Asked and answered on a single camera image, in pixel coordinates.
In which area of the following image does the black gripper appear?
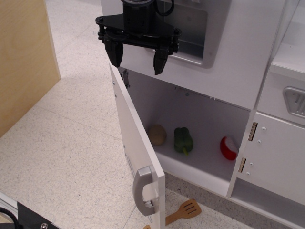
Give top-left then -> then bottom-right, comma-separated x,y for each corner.
96,0 -> 181,75

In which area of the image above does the white low fridge door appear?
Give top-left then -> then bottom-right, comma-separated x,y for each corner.
109,62 -> 166,229

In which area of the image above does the white toy fridge cabinet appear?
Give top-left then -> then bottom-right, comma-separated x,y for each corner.
100,0 -> 305,229

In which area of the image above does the grey ice dispenser recess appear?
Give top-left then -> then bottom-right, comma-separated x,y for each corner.
159,0 -> 231,69

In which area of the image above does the tan toy potato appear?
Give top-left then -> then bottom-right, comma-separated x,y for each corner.
148,125 -> 167,146

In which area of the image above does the green toy bell pepper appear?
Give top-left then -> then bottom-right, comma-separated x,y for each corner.
174,127 -> 193,156

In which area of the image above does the light wooden panel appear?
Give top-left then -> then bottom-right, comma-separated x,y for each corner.
0,0 -> 61,135

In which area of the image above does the upper brass hinge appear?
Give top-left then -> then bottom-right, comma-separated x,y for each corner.
248,122 -> 258,141

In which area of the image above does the brass hinge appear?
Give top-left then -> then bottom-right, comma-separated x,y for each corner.
238,157 -> 246,173
248,122 -> 258,141

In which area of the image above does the lower brass hinge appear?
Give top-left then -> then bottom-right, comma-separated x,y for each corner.
238,157 -> 246,173

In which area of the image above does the grey oven vent panel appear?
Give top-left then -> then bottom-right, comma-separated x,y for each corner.
283,86 -> 305,118

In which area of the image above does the wooden slotted spatula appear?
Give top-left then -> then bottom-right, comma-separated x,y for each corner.
142,198 -> 202,229

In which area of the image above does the white cupboard door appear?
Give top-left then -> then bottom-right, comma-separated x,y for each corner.
237,113 -> 305,204

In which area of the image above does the grey fridge door handle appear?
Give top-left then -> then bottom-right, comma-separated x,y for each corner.
132,166 -> 160,217

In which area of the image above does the aluminium extrusion rail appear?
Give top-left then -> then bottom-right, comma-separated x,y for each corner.
0,192 -> 18,219

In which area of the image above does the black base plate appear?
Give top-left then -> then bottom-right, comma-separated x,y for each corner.
17,202 -> 60,229

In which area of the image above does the black cable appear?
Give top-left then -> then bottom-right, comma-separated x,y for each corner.
0,207 -> 22,229

